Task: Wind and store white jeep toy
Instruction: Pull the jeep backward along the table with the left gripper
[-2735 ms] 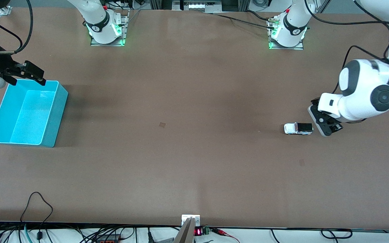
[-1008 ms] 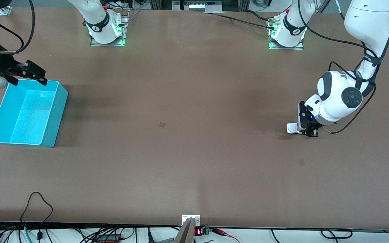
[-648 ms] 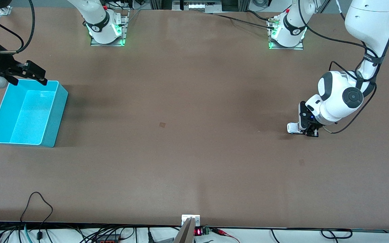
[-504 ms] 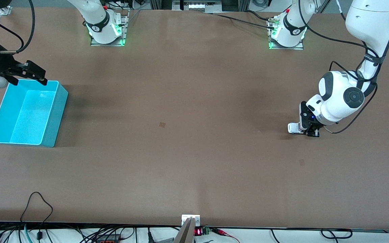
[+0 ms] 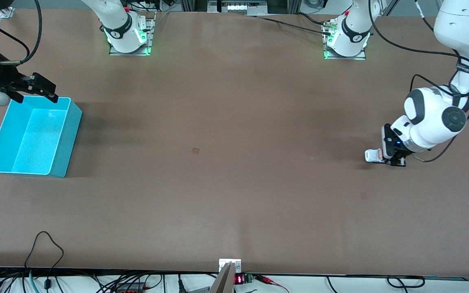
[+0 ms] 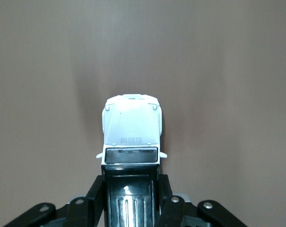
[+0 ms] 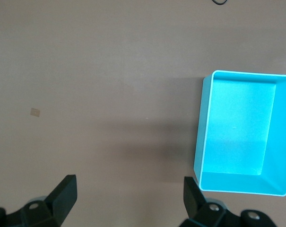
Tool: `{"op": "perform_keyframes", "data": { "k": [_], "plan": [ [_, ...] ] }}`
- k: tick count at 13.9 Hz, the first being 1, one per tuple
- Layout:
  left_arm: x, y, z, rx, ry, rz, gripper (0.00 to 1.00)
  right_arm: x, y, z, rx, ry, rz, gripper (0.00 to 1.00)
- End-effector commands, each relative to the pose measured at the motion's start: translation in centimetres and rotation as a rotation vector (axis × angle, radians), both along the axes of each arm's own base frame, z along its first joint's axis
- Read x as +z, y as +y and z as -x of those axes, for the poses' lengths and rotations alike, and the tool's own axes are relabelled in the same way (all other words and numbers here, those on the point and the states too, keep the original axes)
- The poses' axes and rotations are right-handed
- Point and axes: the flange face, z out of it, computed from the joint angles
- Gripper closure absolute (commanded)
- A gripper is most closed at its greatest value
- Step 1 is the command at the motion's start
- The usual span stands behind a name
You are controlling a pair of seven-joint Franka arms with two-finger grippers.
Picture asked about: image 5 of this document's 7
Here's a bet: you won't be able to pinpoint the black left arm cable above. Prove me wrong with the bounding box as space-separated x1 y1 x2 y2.
368 0 469 163

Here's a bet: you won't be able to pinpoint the looped thin black cable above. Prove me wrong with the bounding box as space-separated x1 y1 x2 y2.
24 231 64 290

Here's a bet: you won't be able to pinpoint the short black table cable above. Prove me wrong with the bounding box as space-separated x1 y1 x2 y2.
295 12 329 26

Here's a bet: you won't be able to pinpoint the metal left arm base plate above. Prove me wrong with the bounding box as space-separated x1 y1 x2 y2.
323 22 367 61

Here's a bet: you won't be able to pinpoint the cyan plastic bin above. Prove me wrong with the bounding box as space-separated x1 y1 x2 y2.
0 95 83 178

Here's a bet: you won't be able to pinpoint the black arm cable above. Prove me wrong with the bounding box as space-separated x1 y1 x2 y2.
368 0 469 163
0 0 42 66

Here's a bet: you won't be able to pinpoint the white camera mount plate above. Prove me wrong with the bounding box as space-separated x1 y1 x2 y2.
219 258 242 273

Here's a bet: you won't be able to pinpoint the teal cable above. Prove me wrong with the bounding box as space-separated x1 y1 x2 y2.
28 270 40 293

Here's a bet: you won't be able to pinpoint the coiled black cable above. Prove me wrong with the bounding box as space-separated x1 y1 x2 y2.
387 276 426 289

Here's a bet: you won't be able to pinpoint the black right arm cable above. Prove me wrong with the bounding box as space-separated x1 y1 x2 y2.
0 0 42 66

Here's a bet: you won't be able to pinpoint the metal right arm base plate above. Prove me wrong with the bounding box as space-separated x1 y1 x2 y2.
109 11 156 56

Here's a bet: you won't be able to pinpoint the grey metal mount bar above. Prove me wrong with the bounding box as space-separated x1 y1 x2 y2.
209 262 235 293

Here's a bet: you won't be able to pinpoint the red and black clip leads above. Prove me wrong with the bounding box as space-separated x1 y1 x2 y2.
254 274 290 293

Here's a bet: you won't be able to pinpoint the aluminium frame with white device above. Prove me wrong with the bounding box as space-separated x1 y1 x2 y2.
180 0 301 17

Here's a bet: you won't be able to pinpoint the white jeep toy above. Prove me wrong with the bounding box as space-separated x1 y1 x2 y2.
365 149 384 164

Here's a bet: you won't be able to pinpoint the long black table cable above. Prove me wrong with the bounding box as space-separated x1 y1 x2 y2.
255 15 333 36

